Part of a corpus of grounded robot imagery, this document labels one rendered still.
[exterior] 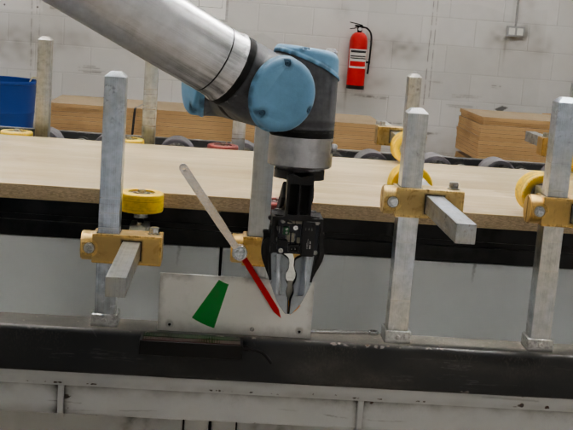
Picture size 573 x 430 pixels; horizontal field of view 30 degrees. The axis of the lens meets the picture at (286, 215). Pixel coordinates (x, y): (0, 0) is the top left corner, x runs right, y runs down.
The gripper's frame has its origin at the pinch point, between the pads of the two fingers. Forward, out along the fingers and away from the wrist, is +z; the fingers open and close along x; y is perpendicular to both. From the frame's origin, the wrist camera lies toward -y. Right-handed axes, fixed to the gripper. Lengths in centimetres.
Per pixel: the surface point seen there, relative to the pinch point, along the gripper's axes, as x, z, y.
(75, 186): -38, -9, -46
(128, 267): -23.9, -2.5, -6.4
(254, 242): -4.8, -4.1, -24.7
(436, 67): 156, -30, -741
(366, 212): 16.2, -7.4, -45.7
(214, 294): -11.0, 5.2, -24.9
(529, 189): 47, -13, -47
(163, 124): -59, 22, -612
